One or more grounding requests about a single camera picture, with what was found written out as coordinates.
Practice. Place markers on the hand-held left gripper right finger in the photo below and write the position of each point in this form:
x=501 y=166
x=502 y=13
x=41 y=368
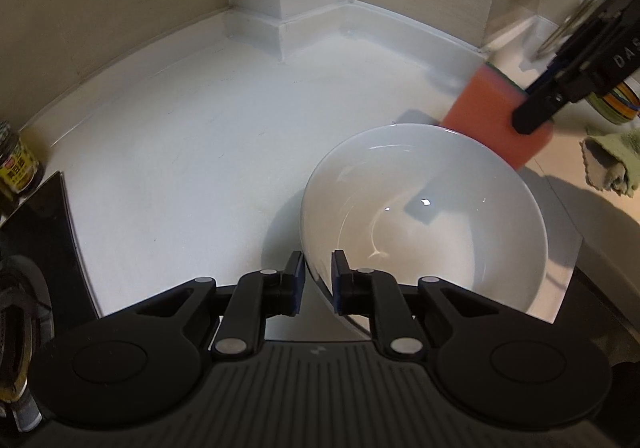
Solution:
x=340 y=283

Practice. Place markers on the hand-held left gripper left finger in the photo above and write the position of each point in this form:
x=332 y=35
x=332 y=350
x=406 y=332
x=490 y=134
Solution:
x=298 y=283

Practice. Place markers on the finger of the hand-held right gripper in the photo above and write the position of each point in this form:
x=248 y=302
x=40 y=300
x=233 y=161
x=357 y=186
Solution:
x=537 y=110

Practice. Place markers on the pink and green sponge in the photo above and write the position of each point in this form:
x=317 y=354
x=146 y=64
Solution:
x=490 y=117

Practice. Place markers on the white ceramic bowl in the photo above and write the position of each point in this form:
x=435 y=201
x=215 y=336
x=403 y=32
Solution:
x=425 y=228

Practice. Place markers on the glass pot lid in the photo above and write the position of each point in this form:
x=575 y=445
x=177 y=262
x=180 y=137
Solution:
x=570 y=22

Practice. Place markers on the striped colourful cup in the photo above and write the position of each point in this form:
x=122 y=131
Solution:
x=617 y=105

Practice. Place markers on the green cloth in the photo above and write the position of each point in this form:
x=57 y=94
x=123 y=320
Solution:
x=615 y=157

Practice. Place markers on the black glass gas stove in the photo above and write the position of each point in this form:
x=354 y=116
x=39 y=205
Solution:
x=45 y=248

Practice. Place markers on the black burner grate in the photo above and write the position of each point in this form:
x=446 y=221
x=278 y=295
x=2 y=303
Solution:
x=20 y=328

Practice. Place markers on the sauce jar with yellow-red label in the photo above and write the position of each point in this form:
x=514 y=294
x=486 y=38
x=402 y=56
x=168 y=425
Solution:
x=17 y=167

